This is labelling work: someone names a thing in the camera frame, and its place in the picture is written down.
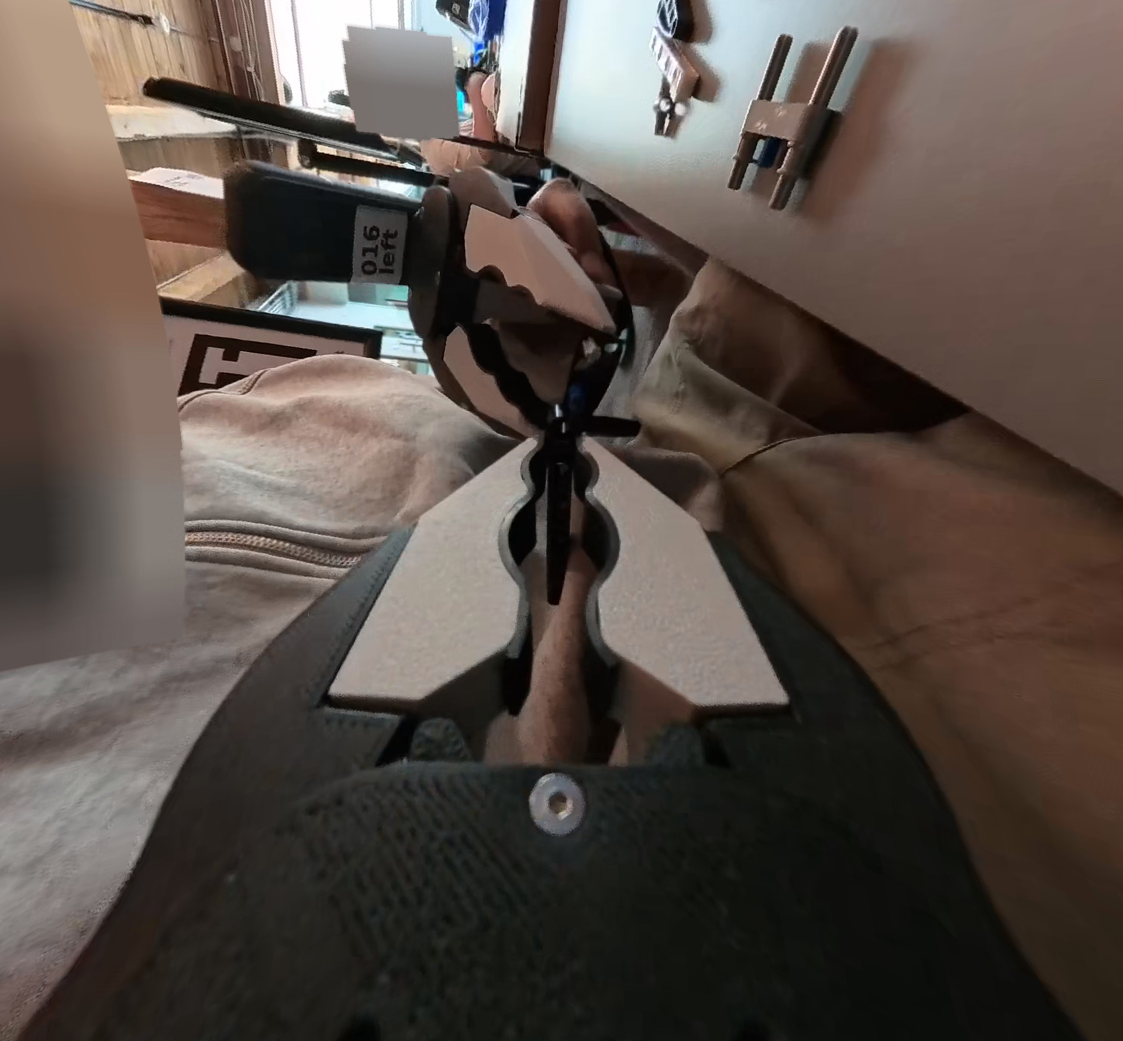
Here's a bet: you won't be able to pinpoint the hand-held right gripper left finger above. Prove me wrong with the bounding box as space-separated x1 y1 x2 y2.
327 436 540 706

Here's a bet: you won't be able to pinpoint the person's tan pants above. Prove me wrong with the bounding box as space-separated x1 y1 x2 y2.
630 258 1123 1041

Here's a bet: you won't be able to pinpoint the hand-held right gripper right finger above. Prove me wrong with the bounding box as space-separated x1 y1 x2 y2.
572 436 793 711

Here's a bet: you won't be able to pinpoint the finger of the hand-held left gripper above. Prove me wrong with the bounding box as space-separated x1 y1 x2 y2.
463 206 621 333
441 324 564 439

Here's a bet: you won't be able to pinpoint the brown table leg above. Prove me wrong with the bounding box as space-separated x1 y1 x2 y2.
518 0 577 151

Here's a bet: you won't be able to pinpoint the long black lego beam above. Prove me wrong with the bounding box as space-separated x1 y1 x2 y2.
537 409 643 608

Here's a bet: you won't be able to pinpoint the person's left hand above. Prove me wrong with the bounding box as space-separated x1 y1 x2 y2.
525 177 703 316

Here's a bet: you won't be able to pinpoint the framed black marker sign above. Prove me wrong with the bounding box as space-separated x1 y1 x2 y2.
160 298 384 397

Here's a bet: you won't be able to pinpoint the grey lego piece with axles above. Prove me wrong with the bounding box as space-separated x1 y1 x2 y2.
725 24 861 211

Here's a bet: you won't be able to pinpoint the wooden box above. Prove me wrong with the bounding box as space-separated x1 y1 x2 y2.
127 168 231 248

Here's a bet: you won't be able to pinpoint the person's left forearm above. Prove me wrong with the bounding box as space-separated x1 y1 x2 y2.
513 545 626 766

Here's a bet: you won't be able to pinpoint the person's beige hoodie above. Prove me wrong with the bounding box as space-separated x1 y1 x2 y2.
0 354 538 1041

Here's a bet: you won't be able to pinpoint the metal conduit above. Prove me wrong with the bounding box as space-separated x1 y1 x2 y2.
68 0 225 42

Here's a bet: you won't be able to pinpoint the grey white lego connector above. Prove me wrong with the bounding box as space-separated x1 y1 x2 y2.
649 27 705 137

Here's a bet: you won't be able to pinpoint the black tripod bar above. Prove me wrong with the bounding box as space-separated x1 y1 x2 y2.
143 76 440 182

